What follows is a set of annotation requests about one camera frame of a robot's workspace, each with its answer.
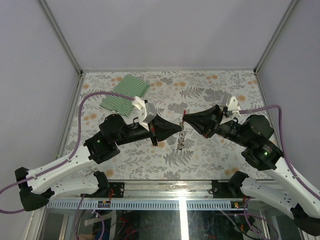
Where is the silver keys bunch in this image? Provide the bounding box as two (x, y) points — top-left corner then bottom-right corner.
(177, 116), (187, 151)

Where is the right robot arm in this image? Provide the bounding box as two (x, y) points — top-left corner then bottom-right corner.
(182, 105), (320, 237)

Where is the green white striped cloth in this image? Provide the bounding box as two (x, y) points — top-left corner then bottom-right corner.
(100, 74), (150, 117)

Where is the aluminium front rail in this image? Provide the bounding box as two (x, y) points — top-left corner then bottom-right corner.
(31, 176), (243, 200)

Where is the blue slotted cable duct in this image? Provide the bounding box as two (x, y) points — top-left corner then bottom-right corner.
(47, 199), (233, 211)

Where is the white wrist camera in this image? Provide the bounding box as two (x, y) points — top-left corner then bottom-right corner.
(219, 93), (242, 118)
(132, 96), (157, 131)

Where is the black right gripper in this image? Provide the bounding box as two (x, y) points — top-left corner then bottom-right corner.
(182, 104), (252, 147)

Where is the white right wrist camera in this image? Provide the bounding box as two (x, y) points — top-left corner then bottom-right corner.
(219, 93), (242, 118)

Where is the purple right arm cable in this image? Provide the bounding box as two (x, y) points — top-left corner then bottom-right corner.
(238, 104), (320, 240)

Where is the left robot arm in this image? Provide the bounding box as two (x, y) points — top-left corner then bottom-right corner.
(14, 114), (182, 212)

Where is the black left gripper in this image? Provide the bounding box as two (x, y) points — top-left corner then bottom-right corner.
(116, 113), (183, 147)

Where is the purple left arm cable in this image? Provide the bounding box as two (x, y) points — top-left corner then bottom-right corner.
(0, 91), (137, 240)

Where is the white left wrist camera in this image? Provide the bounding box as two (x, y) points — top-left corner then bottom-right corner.
(132, 96), (157, 131)

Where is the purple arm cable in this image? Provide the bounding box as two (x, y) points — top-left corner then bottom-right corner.
(238, 104), (320, 240)
(0, 91), (137, 240)

